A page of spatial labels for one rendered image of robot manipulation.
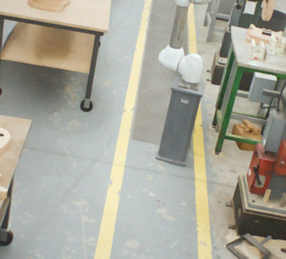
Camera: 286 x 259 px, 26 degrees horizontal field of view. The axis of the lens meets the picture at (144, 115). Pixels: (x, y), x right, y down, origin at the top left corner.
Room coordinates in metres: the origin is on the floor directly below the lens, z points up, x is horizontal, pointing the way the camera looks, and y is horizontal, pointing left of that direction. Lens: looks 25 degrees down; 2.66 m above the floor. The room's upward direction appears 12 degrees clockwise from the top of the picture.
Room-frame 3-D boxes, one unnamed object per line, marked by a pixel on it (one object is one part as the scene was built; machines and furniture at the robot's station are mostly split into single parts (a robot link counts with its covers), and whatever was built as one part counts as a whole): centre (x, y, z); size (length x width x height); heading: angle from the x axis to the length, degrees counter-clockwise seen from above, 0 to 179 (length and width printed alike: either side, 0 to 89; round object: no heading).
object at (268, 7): (5.34, -0.86, 1.47); 0.35 x 0.04 x 0.40; 179
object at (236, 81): (5.10, -0.73, 0.45); 0.05 x 0.05 x 0.90; 2
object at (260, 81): (4.26, -0.85, 0.99); 0.24 x 0.21 x 0.26; 2
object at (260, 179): (3.97, -0.91, 0.47); 0.12 x 0.03 x 0.18; 92
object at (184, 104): (4.89, -0.32, 0.35); 0.28 x 0.28 x 0.70; 84
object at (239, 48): (5.38, -0.97, 0.55); 0.62 x 0.58 x 0.76; 2
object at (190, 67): (4.89, -0.31, 0.87); 0.18 x 0.16 x 0.22; 63
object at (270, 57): (5.34, -1.03, 0.98); 0.27 x 0.16 x 0.09; 179
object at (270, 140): (4.11, -0.95, 0.93); 0.15 x 0.10 x 0.55; 2
